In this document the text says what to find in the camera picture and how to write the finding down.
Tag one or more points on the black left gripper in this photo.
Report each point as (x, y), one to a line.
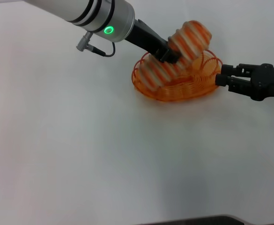
(146, 37)

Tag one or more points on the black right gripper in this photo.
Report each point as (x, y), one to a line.
(270, 82)

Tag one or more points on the orange white striped bread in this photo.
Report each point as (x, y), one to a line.
(190, 39)

